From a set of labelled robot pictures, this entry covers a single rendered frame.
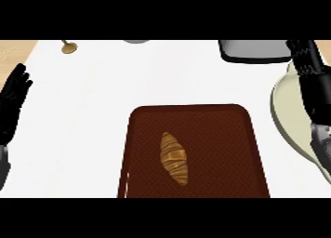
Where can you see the brown rectangular tray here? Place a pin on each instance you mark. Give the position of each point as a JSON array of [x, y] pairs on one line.
[[196, 152]]

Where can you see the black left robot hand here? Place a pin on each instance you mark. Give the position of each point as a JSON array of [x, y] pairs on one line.
[[8, 102]]

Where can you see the grey round object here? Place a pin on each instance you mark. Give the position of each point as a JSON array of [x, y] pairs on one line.
[[137, 41]]

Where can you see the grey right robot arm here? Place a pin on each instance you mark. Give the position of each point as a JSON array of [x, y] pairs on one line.
[[327, 152]]

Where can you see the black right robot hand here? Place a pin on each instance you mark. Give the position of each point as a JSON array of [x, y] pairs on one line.
[[320, 86]]

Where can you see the golden brown croissant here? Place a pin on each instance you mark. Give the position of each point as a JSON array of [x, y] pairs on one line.
[[175, 158]]

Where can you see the pale green round pot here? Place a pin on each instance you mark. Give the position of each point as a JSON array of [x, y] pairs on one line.
[[292, 114]]

